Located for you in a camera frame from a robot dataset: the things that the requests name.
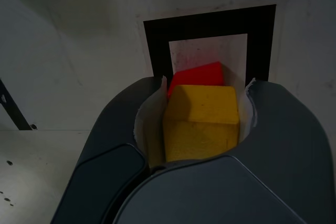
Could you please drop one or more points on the yellow cube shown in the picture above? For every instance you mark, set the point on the yellow cube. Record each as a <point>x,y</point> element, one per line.
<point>202,129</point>

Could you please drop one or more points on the red cube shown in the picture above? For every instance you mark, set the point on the red cube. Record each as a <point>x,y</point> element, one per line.
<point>199,75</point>

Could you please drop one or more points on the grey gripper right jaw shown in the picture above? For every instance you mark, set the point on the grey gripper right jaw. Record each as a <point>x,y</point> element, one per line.
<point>275,155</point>

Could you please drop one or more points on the black tape strip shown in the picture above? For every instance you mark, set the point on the black tape strip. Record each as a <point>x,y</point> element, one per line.
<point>13,108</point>

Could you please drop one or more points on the black tape square outline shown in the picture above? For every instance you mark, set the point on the black tape square outline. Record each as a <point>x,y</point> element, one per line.
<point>157,48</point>

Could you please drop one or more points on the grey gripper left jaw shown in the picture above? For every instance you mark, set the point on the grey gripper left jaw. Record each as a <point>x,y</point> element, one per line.
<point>105,155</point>

